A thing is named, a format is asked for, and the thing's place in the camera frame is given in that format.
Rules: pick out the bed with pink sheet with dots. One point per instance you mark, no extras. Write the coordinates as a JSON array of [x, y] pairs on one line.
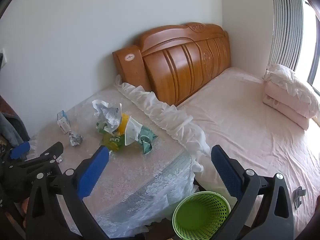
[[250, 130]]

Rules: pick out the white printed plastic bag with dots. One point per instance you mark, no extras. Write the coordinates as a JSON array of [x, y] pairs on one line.
[[107, 112]]

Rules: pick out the grey striped curtain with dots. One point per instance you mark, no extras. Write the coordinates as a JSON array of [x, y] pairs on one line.
[[285, 30]]

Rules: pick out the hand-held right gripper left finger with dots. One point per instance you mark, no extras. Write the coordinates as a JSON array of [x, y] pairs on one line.
[[93, 170]]

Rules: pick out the teal packet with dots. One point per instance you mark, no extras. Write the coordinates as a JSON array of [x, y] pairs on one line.
[[147, 140]]

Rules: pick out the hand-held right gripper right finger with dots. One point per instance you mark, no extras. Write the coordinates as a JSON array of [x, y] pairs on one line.
[[226, 172]]

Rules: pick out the small grey clip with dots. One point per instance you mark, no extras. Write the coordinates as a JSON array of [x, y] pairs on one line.
[[298, 195]]

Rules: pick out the white lace tablecloth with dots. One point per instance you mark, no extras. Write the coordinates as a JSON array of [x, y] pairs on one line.
[[150, 160]]

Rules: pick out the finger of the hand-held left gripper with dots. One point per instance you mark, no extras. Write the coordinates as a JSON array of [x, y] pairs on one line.
[[50, 152], [20, 150]]

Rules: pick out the green snack wrapper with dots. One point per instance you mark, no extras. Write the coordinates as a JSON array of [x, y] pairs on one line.
[[113, 141]]

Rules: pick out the small white blue carton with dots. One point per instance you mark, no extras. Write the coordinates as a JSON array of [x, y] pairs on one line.
[[62, 121]]

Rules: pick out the green plastic mesh basket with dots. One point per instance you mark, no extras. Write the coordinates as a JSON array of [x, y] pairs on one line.
[[195, 205]]

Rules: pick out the grey cloth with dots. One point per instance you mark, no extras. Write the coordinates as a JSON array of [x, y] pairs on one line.
[[12, 130]]

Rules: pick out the carved wooden headboard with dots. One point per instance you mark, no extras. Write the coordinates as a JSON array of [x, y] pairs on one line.
[[175, 67]]

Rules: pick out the window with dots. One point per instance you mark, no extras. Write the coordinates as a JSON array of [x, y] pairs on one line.
[[312, 42]]

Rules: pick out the dark brown furniture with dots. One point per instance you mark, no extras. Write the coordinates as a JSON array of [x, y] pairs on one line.
[[5, 105]]

